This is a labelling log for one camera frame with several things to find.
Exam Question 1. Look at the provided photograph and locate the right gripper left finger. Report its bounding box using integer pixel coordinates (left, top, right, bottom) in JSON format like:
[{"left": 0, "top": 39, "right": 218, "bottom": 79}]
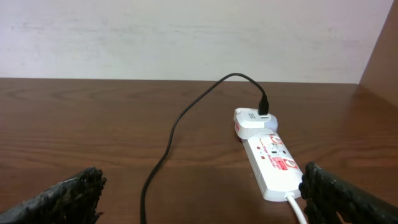
[{"left": 1, "top": 167, "right": 106, "bottom": 224}]

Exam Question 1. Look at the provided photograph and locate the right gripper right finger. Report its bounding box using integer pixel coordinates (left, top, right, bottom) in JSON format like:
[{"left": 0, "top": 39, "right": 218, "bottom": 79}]
[{"left": 299, "top": 162, "right": 397, "bottom": 224}]

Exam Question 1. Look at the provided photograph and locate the black USB charging cable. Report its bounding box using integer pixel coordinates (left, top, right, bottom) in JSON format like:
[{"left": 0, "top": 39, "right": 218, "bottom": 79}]
[{"left": 139, "top": 72, "right": 270, "bottom": 224}]

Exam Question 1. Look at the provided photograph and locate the white USB charger adapter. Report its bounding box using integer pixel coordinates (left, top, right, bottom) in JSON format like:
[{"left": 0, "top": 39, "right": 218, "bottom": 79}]
[{"left": 233, "top": 108, "right": 278, "bottom": 140}]

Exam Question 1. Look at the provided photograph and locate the white power strip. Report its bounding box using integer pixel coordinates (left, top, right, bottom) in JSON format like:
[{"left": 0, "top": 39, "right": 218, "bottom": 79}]
[{"left": 242, "top": 133, "right": 303, "bottom": 202}]

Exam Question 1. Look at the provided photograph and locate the white power strip cord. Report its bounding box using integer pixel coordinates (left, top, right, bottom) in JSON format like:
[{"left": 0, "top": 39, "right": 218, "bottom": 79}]
[{"left": 284, "top": 192, "right": 308, "bottom": 224}]

